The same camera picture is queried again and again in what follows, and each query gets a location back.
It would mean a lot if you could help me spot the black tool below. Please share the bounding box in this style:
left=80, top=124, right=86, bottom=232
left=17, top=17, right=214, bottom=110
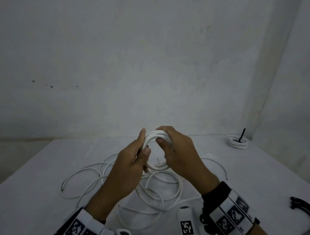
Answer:
left=290, top=197, right=310, bottom=216

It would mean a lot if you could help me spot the left wrist marker band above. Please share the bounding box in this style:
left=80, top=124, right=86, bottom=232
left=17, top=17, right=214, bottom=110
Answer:
left=54, top=206, right=132, bottom=235

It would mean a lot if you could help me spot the person's right forearm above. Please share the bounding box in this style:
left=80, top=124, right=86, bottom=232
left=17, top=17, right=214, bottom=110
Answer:
left=191, top=169, right=267, bottom=235

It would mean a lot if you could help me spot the person's right hand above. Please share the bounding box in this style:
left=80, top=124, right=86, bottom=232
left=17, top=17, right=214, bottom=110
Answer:
left=155, top=126, right=211, bottom=186

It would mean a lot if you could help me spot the small coiled white cable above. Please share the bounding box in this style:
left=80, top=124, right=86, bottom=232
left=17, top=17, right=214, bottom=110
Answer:
left=225, top=135, right=249, bottom=150

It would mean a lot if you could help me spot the person's left forearm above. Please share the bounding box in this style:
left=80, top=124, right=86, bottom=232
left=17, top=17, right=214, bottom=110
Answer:
left=85, top=180, right=132, bottom=223

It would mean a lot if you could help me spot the white wrist camera block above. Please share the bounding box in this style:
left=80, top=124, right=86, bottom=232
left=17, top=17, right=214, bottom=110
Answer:
left=177, top=206, right=195, bottom=235

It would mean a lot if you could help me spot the right wrist marker band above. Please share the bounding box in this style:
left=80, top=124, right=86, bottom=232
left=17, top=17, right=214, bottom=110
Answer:
left=200, top=181, right=261, bottom=235

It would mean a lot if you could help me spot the person's left hand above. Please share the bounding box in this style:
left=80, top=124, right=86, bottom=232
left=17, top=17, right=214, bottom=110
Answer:
left=107, top=128, right=151, bottom=202

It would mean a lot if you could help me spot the long white cable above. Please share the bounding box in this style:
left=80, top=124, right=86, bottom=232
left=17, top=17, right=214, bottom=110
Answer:
left=59, top=130, right=228, bottom=230

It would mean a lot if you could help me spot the wrist marker band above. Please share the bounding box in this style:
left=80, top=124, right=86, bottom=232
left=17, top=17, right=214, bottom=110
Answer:
left=54, top=206, right=132, bottom=235
left=200, top=181, right=261, bottom=235

